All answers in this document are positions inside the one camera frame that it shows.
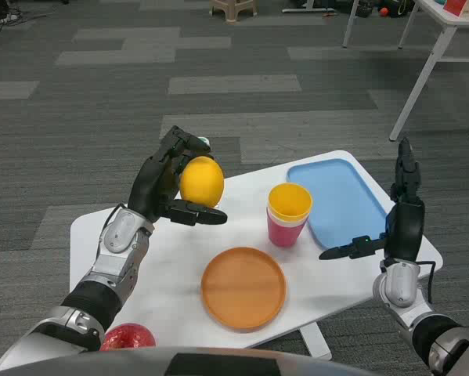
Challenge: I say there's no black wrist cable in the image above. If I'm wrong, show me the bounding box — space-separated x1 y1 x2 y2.
99 202 128 246
416 260 437 303

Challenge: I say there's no pink plastic cup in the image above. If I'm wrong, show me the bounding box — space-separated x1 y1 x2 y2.
265 215 308 248

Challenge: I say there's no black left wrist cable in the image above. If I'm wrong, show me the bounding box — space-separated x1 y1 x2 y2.
99 202 128 246

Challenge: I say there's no red box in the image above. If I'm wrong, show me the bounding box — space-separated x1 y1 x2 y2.
442 0 468 16

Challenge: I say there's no beige plastic stool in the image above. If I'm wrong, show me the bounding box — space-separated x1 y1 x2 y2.
209 0 258 23

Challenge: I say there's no white desk base bar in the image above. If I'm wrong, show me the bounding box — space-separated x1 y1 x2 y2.
281 0 339 16

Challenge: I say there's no white plastic cup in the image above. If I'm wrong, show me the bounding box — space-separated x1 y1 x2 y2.
265 209 311 229

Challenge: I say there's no orange round plate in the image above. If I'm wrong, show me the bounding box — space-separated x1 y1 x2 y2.
200 246 288 334

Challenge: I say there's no red apple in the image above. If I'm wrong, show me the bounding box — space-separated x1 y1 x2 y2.
99 323 157 352

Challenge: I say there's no white desk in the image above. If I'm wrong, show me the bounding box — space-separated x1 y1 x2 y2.
341 0 469 143

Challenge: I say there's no yellow plastic cup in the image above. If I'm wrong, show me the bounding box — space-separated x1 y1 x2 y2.
267 183 313 225

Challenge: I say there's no yellow lemon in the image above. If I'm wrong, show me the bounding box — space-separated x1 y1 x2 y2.
179 155 225 208

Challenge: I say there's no silver robot chest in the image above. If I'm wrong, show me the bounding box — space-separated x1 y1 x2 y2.
0 346 380 376

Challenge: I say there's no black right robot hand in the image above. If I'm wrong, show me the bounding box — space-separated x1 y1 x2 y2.
318 136 427 262

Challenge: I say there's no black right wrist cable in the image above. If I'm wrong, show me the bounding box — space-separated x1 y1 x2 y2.
416 260 437 303

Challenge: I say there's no white table foot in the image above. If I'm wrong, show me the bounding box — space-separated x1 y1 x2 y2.
298 323 333 360

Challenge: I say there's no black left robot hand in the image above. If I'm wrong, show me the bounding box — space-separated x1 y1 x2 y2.
127 125 229 227

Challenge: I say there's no blue rectangular tray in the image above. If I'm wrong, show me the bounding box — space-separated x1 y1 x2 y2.
286 157 390 251

